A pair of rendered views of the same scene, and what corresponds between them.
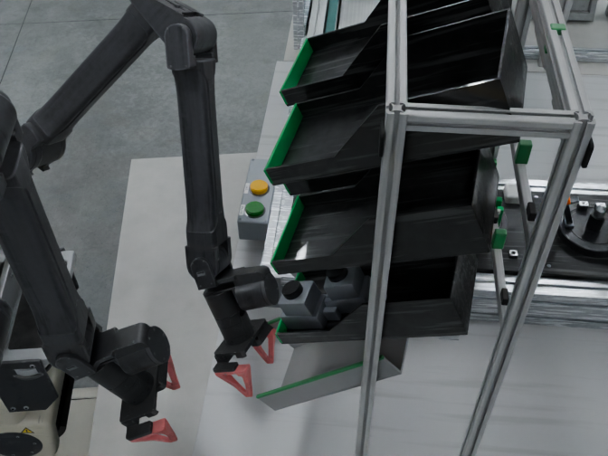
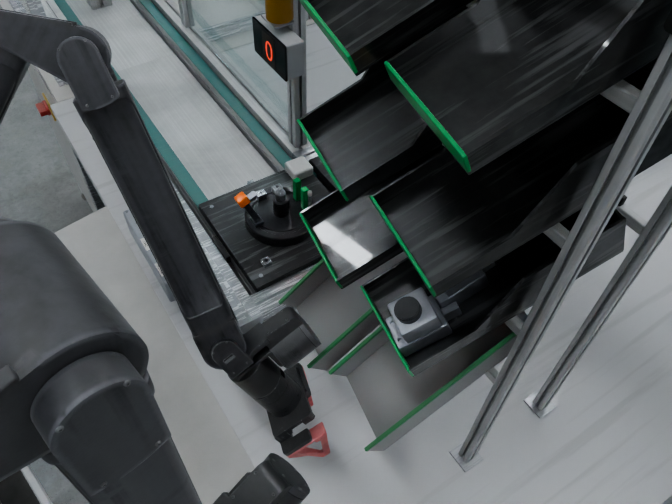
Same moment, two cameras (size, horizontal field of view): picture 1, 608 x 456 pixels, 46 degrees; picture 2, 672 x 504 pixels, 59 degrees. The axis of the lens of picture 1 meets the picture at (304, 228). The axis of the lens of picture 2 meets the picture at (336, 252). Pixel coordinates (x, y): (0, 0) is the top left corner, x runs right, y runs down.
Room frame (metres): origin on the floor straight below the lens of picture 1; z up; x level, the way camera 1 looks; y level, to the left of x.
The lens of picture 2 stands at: (0.41, 0.33, 1.81)
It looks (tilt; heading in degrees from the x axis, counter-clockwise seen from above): 50 degrees down; 318
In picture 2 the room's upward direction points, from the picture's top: 3 degrees clockwise
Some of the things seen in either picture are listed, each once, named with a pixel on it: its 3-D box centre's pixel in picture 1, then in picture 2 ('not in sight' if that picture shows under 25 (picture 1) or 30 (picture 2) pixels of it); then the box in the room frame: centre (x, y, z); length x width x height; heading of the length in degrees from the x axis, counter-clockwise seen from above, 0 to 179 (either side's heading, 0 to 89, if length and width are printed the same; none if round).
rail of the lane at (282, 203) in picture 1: (295, 151); (156, 183); (1.35, 0.02, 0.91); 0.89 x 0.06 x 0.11; 174
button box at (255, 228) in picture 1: (260, 198); (163, 248); (1.17, 0.10, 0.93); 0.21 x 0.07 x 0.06; 174
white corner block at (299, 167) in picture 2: not in sight; (299, 171); (1.15, -0.21, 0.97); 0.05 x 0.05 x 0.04; 84
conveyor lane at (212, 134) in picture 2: not in sight; (226, 151); (1.36, -0.16, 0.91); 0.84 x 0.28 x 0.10; 174
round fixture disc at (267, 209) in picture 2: not in sight; (281, 215); (1.06, -0.10, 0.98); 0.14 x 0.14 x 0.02
